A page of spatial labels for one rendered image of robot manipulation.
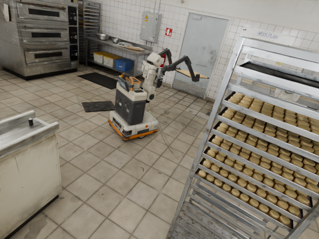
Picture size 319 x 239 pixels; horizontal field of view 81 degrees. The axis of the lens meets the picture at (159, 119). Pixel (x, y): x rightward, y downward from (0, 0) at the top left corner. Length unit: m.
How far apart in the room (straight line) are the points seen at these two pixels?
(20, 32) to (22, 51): 0.37
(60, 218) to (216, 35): 4.78
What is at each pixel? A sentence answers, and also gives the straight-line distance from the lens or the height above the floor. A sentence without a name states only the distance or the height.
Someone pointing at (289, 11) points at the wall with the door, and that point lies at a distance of 5.18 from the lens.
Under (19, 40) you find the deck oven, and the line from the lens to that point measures 5.01.
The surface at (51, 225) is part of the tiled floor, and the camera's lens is 2.21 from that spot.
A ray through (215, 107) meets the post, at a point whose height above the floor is 1.47.
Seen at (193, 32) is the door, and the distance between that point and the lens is 5.43.
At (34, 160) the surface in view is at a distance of 1.82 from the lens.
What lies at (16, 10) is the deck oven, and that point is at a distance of 4.96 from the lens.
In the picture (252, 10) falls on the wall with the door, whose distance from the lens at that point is 5.18.
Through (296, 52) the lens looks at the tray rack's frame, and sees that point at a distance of 0.95.
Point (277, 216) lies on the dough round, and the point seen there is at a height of 0.97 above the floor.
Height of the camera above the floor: 1.84
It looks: 29 degrees down
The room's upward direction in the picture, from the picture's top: 12 degrees clockwise
